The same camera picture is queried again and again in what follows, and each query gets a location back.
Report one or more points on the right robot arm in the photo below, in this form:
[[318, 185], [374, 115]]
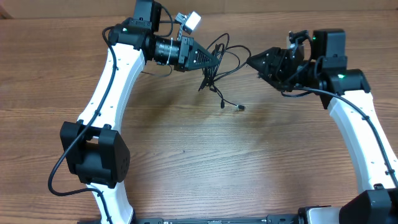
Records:
[[316, 62]]

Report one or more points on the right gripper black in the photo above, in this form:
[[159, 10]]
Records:
[[273, 56]]

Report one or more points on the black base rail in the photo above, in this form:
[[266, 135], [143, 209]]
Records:
[[214, 221]]

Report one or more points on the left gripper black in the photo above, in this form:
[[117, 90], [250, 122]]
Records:
[[188, 49]]

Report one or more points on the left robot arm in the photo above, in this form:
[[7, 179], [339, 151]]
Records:
[[92, 146]]

